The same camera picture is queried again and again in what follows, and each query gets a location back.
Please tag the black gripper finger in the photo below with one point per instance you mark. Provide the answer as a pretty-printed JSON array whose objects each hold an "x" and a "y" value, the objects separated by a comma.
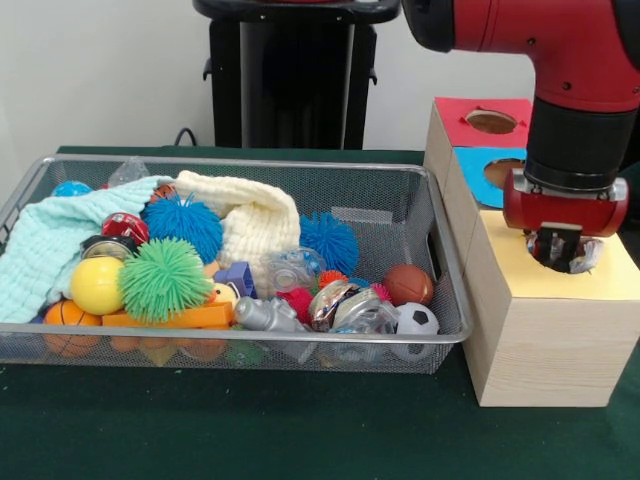
[
  {"x": 571, "y": 252},
  {"x": 547, "y": 247}
]

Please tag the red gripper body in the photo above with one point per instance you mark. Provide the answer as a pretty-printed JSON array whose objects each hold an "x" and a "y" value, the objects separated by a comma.
[{"x": 565, "y": 210}]

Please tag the cream knitted cloth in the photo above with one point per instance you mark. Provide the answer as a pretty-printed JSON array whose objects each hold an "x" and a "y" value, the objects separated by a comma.
[{"x": 260, "y": 225}]

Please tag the green spiky rubber ball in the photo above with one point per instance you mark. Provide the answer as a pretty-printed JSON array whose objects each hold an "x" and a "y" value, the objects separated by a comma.
[{"x": 165, "y": 280}]

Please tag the light blue cloth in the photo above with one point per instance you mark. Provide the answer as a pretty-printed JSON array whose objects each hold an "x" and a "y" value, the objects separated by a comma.
[{"x": 40, "y": 240}]

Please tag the wooden box with three holes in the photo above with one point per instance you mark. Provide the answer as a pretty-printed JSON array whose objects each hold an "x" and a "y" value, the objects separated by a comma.
[{"x": 540, "y": 350}]

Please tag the silver mesh bin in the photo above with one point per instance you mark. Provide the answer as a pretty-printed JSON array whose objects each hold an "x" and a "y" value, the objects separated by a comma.
[{"x": 400, "y": 235}]

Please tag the brown toy football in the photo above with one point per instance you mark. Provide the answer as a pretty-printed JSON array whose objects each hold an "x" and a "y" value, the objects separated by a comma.
[{"x": 409, "y": 284}]

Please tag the black and white soccer ball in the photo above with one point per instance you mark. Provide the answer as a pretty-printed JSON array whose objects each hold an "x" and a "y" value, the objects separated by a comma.
[{"x": 417, "y": 320}]

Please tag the blue spiky rubber ball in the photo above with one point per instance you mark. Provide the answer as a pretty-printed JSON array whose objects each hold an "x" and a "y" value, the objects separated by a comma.
[
  {"x": 329, "y": 242},
  {"x": 182, "y": 225}
]

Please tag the dark green table cloth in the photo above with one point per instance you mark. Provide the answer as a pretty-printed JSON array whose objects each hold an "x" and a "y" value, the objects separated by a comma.
[{"x": 250, "y": 430}]

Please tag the yellow smooth ball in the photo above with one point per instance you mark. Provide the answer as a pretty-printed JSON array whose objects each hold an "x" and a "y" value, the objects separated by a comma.
[{"x": 97, "y": 285}]

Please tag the blue globe ball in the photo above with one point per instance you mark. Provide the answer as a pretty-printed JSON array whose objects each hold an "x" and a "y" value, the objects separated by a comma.
[{"x": 70, "y": 189}]

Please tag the orange toy basketball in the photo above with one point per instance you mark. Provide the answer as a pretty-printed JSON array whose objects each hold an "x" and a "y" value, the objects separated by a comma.
[{"x": 70, "y": 315}]

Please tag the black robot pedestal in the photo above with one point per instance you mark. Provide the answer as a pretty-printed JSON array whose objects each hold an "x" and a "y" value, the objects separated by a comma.
[{"x": 295, "y": 75}]

